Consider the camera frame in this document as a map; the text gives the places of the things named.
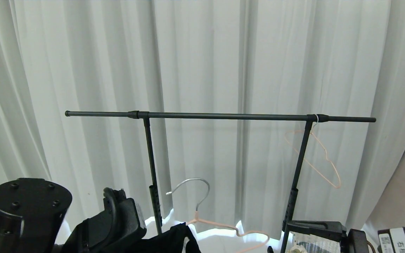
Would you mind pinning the white curtain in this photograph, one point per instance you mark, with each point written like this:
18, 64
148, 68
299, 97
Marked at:
202, 52

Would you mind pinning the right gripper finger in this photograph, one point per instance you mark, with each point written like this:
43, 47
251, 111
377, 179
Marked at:
336, 228

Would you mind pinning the black short-sleeved shirt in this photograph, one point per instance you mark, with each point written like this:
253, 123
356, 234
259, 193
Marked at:
174, 242

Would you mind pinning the pink clothes hanger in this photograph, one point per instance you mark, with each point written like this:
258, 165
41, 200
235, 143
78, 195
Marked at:
197, 217
320, 172

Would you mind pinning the black clothes rack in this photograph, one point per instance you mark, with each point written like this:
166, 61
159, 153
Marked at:
223, 116

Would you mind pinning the white laundry basket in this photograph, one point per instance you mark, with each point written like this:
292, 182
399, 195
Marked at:
318, 244

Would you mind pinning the cream printed garment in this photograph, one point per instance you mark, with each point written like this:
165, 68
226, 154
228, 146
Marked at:
295, 249

